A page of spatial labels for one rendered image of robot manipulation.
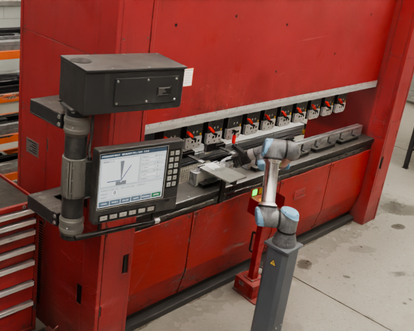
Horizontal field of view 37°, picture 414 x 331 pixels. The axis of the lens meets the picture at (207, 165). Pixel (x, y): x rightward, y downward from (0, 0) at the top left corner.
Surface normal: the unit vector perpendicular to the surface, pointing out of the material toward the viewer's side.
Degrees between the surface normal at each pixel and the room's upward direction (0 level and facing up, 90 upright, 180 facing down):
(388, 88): 90
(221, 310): 0
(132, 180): 90
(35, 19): 90
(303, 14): 90
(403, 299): 0
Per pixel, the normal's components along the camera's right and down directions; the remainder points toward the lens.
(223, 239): 0.72, 0.35
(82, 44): -0.68, 0.19
